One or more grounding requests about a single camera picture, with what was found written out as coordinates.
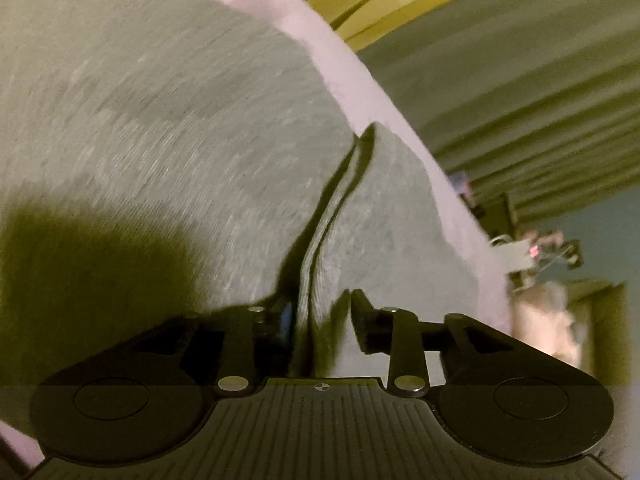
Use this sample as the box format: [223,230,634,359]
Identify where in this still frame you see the yellow curtain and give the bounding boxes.
[306,0,483,53]

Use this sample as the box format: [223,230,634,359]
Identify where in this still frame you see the grey sweatpants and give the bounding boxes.
[0,0,485,433]

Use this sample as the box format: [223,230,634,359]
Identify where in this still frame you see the white bag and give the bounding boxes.
[491,236,535,275]

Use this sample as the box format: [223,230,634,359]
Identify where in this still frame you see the grey curtain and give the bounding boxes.
[350,0,640,211]

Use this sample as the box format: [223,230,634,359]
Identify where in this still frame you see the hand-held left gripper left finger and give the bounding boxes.
[127,302,297,395]

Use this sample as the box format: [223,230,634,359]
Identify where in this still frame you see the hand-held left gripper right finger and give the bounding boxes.
[350,289,521,396]

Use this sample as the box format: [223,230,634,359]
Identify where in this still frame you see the pink blanket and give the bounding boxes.
[0,0,513,467]

